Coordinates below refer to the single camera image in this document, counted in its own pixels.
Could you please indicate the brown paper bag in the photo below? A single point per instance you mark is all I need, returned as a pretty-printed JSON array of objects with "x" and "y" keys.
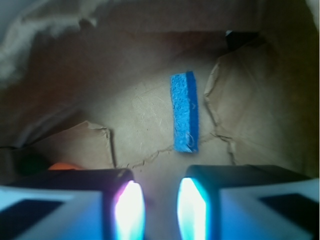
[{"x": 88, "y": 82}]

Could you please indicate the orange plastic carrot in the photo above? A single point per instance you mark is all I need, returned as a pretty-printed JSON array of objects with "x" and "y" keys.
[{"x": 61, "y": 166}]

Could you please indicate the black tape back corner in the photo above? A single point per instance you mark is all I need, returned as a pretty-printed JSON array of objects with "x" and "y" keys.
[{"x": 235, "y": 39}]

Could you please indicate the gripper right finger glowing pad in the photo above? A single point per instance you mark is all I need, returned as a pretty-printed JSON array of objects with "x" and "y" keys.
[{"x": 247, "y": 202}]

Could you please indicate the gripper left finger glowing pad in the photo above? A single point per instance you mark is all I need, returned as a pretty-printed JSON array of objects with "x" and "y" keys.
[{"x": 103, "y": 204}]

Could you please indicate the blue sponge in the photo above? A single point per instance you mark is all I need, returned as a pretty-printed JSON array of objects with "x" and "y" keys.
[{"x": 185, "y": 107}]

